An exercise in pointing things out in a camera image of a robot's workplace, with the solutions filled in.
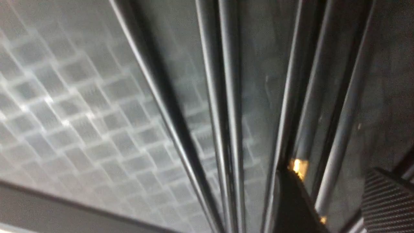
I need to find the black chopstick on tray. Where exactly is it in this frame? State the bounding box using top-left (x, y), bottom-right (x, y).
top-left (218, 0), bottom-right (246, 233)
top-left (312, 0), bottom-right (376, 218)

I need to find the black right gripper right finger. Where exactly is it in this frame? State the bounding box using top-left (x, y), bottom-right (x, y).
top-left (361, 168), bottom-right (414, 233)

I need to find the black plastic tray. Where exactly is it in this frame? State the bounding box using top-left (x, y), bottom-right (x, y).
top-left (1, 0), bottom-right (413, 233)

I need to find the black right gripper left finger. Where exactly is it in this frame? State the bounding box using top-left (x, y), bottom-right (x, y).
top-left (275, 169), bottom-right (328, 233)

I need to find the black chopstick gold band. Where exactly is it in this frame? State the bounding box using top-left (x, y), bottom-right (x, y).
top-left (195, 0), bottom-right (237, 233)
top-left (109, 0), bottom-right (225, 233)

